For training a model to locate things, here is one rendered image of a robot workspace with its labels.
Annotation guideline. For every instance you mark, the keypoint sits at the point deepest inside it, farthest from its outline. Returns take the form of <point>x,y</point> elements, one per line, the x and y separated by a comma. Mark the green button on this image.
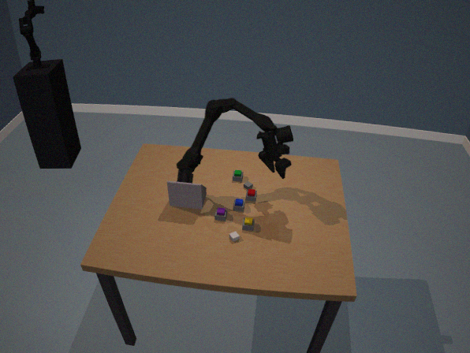
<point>237,175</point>

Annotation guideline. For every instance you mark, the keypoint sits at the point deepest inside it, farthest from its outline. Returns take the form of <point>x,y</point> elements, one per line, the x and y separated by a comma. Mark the purple button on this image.
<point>220,214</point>

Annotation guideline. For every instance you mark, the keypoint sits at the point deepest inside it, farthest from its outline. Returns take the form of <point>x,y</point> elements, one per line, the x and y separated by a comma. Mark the yellow button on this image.
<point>248,223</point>

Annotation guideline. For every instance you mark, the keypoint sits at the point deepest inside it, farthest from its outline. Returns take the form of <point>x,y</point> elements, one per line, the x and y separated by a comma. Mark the red button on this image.
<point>251,195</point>

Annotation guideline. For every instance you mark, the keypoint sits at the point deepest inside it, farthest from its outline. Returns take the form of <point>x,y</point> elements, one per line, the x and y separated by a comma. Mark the blue button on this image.
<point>238,205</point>

